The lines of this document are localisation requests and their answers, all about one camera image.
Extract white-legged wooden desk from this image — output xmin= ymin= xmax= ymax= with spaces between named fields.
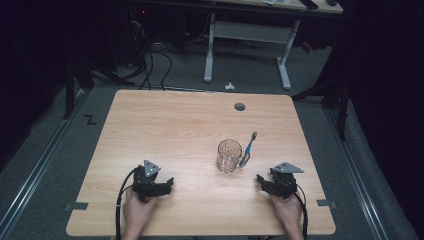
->
xmin=133 ymin=0 xmax=344 ymax=91

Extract grey tape strip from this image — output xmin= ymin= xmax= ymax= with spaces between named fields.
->
xmin=63 ymin=201 xmax=89 ymax=212
xmin=316 ymin=198 xmax=338 ymax=210

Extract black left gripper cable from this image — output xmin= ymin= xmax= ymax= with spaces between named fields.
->
xmin=114 ymin=166 xmax=140 ymax=240

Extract black floor cables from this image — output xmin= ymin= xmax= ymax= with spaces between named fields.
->
xmin=123 ymin=19 xmax=174 ymax=92

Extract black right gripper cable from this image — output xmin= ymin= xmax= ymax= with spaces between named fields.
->
xmin=294 ymin=183 xmax=309 ymax=240

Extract blue and white toothbrush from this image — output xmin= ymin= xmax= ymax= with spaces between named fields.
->
xmin=237 ymin=131 xmax=258 ymax=169

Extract metal floor rail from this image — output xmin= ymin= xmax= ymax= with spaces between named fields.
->
xmin=0 ymin=89 xmax=88 ymax=233
xmin=323 ymin=108 xmax=390 ymax=240

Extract person's left hand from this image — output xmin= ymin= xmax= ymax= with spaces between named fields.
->
xmin=122 ymin=188 xmax=159 ymax=234

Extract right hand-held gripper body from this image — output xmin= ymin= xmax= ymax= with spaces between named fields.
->
xmin=269 ymin=161 xmax=305 ymax=200

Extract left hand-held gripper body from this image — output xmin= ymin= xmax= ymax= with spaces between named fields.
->
xmin=131 ymin=159 xmax=162 ymax=203

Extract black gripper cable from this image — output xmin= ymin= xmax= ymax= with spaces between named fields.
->
xmin=294 ymin=183 xmax=309 ymax=240
xmin=114 ymin=166 xmax=140 ymax=240

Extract person's right hand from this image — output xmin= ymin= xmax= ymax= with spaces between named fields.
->
xmin=269 ymin=193 xmax=305 ymax=234

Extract black metal stand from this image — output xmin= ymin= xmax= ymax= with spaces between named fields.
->
xmin=62 ymin=56 xmax=136 ymax=121
xmin=290 ymin=74 xmax=351 ymax=142

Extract clear glass mug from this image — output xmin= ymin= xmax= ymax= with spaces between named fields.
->
xmin=216 ymin=138 xmax=244 ymax=174

